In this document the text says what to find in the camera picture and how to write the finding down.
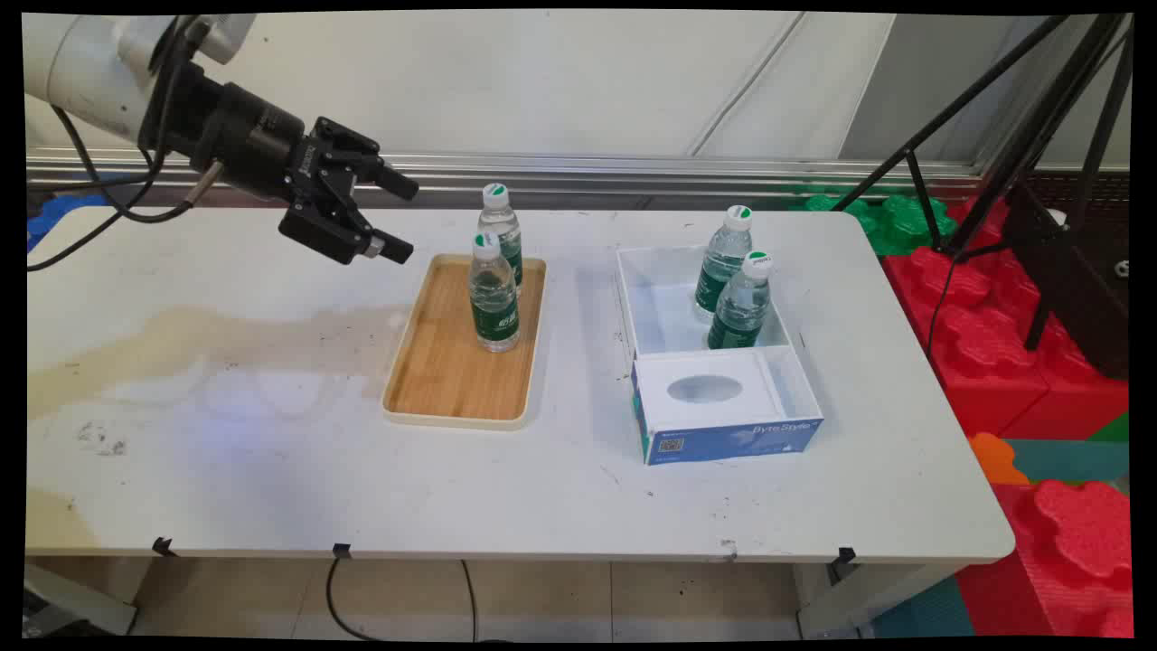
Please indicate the large red foam block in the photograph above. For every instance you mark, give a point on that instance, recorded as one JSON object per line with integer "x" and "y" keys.
{"x": 985, "y": 334}

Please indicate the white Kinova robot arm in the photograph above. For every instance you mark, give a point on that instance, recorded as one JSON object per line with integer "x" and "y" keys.
{"x": 81, "y": 72}

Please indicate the black equipment case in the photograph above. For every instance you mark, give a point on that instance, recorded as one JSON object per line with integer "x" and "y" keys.
{"x": 1071, "y": 289}

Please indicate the white table leg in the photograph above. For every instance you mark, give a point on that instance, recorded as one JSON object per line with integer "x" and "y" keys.
{"x": 859, "y": 597}
{"x": 81, "y": 597}

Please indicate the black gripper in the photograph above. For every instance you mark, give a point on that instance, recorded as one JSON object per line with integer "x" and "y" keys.
{"x": 253, "y": 145}

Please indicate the aluminium wall rail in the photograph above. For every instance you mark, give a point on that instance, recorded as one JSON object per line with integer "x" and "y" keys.
{"x": 587, "y": 172}

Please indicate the blue foam block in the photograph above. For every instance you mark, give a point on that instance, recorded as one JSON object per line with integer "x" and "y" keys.
{"x": 59, "y": 217}

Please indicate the white and blue cardboard box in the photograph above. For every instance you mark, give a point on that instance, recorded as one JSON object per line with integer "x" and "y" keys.
{"x": 714, "y": 398}

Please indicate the green label water bottle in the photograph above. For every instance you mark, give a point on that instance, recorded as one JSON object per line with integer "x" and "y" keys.
{"x": 502, "y": 217}
{"x": 741, "y": 307}
{"x": 493, "y": 303}
{"x": 721, "y": 271}

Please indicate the black tripod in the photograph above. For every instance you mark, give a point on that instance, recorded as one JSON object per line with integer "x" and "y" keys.
{"x": 1039, "y": 117}

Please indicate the green foam block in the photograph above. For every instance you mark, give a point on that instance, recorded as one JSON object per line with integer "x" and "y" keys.
{"x": 890, "y": 221}

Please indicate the wrist camera with white bracket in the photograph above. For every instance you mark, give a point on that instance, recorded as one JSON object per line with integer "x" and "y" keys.
{"x": 194, "y": 34}

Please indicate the orange foam block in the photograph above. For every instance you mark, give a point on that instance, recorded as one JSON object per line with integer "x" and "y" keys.
{"x": 994, "y": 457}

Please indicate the bamboo tray with cream rim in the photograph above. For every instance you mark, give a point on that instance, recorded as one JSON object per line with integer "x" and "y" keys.
{"x": 465, "y": 348}

